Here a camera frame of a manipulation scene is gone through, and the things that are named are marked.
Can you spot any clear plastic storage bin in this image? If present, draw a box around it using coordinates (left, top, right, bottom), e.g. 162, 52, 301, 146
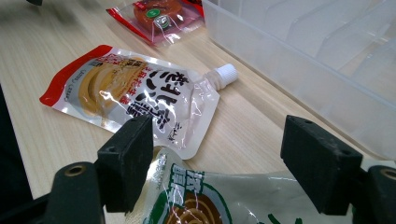
201, 0, 396, 161

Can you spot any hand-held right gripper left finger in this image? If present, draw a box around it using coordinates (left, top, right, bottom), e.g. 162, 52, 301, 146
96, 114, 154, 216

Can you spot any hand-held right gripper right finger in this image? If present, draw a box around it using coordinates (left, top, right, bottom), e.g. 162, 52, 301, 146
279, 114, 364, 217

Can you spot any red and white sauce pouch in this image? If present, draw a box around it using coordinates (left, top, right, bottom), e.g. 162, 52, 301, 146
39, 44, 239, 161

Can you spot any red clear snack packet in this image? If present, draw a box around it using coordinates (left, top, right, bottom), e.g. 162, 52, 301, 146
106, 0, 206, 48

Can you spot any green and white sauce pouch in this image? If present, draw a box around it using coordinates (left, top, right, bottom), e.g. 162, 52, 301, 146
125, 145, 396, 224

